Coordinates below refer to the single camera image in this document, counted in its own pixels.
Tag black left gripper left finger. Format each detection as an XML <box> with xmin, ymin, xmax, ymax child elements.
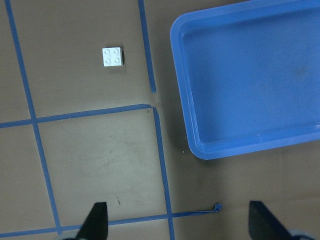
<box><xmin>76</xmin><ymin>202</ymin><xmax>109</xmax><ymax>240</ymax></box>

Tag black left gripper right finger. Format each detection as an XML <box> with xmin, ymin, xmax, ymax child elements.
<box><xmin>248</xmin><ymin>200</ymin><xmax>292</xmax><ymax>240</ymax></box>

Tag white block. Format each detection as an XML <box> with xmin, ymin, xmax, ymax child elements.
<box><xmin>102</xmin><ymin>46</ymin><xmax>124</xmax><ymax>67</ymax></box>

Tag blue plastic tray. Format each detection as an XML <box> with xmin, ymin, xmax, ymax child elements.
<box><xmin>170</xmin><ymin>0</ymin><xmax>320</xmax><ymax>160</ymax></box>

